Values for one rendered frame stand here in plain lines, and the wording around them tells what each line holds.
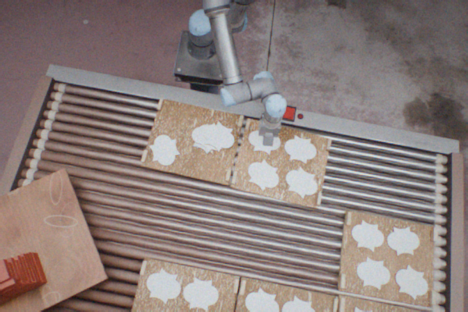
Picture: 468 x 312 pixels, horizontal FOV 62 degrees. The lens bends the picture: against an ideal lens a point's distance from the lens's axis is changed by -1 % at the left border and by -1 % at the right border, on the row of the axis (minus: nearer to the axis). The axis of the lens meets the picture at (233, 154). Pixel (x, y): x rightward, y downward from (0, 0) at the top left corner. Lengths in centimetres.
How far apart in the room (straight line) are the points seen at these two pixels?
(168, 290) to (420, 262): 109
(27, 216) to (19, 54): 192
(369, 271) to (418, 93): 189
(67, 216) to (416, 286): 149
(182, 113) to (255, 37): 151
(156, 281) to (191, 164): 53
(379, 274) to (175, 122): 114
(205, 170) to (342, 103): 160
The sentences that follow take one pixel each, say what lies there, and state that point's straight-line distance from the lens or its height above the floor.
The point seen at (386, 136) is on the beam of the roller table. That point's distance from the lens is 204.
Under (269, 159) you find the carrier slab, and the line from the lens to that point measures 182.
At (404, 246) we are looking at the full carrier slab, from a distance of 190.
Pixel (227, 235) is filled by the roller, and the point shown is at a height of 92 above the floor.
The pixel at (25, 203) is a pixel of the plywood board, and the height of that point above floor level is 104.
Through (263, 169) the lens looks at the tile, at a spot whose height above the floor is 95.
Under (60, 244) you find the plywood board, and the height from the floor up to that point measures 104.
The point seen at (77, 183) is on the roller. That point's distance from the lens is 190.
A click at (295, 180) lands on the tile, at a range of 180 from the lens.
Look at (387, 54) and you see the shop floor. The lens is 346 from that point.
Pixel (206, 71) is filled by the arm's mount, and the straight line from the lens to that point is 198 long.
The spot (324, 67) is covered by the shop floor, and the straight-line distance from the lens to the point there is 322.
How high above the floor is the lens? 266
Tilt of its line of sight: 71 degrees down
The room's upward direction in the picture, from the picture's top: 8 degrees clockwise
